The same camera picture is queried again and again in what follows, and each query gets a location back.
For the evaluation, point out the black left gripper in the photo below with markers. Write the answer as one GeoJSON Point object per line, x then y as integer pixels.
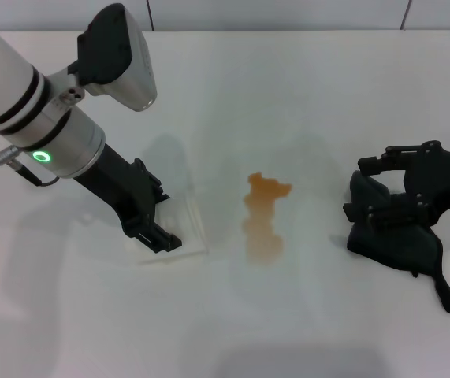
{"type": "Point", "coordinates": [130, 193]}

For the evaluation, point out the clear plastic cup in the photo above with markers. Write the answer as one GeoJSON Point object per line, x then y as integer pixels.
{"type": "Point", "coordinates": [189, 228]}

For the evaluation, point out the dark blue rag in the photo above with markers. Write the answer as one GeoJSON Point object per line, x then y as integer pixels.
{"type": "Point", "coordinates": [398, 248]}

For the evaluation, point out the brown water stain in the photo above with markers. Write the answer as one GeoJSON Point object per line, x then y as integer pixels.
{"type": "Point", "coordinates": [262, 204]}

